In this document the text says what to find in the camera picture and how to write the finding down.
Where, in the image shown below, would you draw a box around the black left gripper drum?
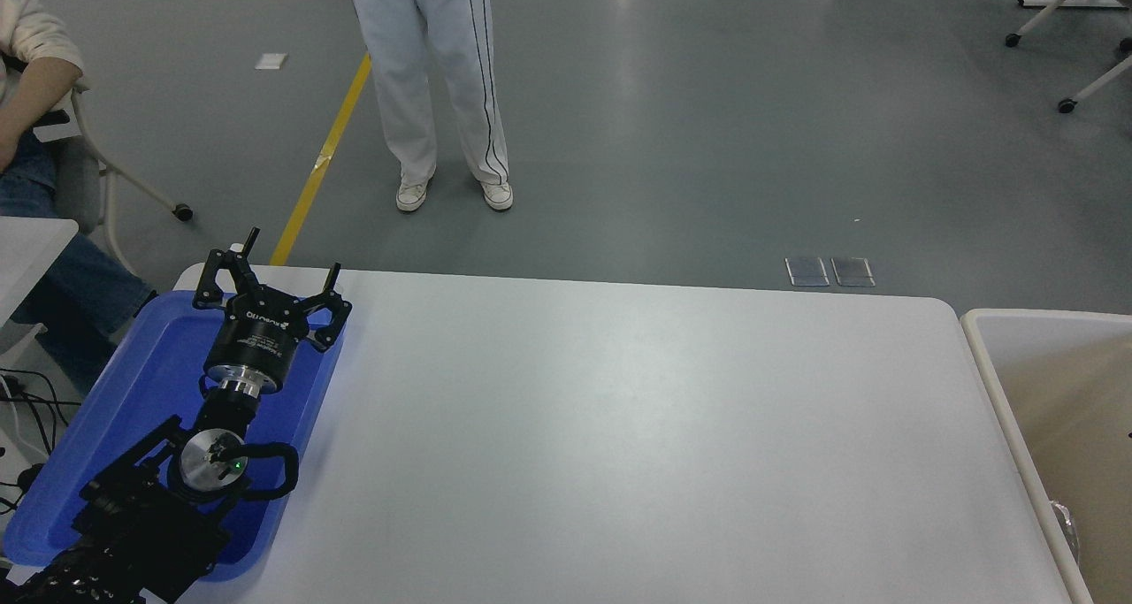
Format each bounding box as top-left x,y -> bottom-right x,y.
205,287 -> 310,384

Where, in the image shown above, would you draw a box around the blue plastic tray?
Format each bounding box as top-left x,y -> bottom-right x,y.
0,289 -> 346,584

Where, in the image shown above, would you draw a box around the grey wheeled chair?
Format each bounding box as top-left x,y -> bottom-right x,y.
31,78 -> 195,273

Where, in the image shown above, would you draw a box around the standing person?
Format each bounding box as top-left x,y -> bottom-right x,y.
343,0 -> 515,213

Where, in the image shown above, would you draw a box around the seated person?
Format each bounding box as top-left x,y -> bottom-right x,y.
0,0 -> 158,397

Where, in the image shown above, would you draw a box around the clear floor plate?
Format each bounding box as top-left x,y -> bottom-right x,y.
785,256 -> 831,287
831,256 -> 876,287

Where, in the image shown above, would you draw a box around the large pale bin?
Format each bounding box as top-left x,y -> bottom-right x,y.
960,308 -> 1132,604

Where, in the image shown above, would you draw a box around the crumpled silver foil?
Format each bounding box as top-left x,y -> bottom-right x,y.
1050,498 -> 1082,565

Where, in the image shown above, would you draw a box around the white wheeled chair base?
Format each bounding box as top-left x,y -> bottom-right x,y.
1005,0 -> 1132,114

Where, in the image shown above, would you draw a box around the black cable loops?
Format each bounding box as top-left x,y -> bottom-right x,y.
0,367 -> 82,437

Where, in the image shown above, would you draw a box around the black cable with plug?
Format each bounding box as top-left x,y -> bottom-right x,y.
0,463 -> 45,515

